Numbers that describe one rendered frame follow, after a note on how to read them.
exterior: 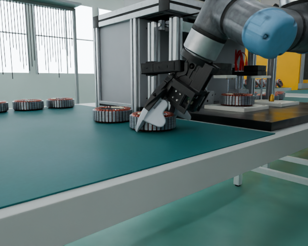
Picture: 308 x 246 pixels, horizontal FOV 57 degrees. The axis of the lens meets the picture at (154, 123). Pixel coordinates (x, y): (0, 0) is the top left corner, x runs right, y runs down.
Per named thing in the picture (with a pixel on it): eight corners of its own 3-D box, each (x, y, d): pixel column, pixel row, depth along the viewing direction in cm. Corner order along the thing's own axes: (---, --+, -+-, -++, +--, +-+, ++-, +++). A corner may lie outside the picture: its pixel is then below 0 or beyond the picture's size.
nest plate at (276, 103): (299, 104, 110) (299, 101, 110) (281, 107, 100) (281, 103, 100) (262, 102, 121) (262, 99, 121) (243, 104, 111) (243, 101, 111)
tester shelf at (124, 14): (277, 33, 128) (277, 22, 127) (168, 9, 83) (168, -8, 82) (200, 42, 160) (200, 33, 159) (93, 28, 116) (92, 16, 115)
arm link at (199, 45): (185, 25, 57) (203, 30, 63) (175, 46, 59) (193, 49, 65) (215, 42, 53) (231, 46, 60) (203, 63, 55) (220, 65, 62)
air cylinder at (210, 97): (213, 105, 106) (214, 90, 105) (200, 106, 101) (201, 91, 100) (203, 104, 110) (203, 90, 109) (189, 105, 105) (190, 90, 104)
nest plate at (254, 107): (268, 109, 94) (269, 105, 94) (244, 112, 84) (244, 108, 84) (230, 105, 105) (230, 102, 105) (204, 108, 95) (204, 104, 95)
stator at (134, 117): (184, 127, 70) (184, 112, 70) (158, 134, 61) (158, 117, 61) (147, 123, 77) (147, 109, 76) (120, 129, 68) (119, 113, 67)
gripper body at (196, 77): (181, 117, 60) (209, 66, 55) (152, 95, 63) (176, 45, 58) (198, 113, 66) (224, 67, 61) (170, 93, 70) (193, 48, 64)
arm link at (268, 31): (321, 19, 47) (272, 0, 54) (276, 11, 41) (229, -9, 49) (297, 63, 51) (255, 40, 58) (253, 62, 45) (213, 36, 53)
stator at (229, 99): (260, 105, 94) (260, 93, 94) (243, 107, 87) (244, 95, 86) (230, 103, 102) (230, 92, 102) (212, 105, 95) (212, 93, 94)
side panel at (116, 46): (142, 112, 102) (142, 19, 97) (136, 113, 100) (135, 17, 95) (101, 107, 123) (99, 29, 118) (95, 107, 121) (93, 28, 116)
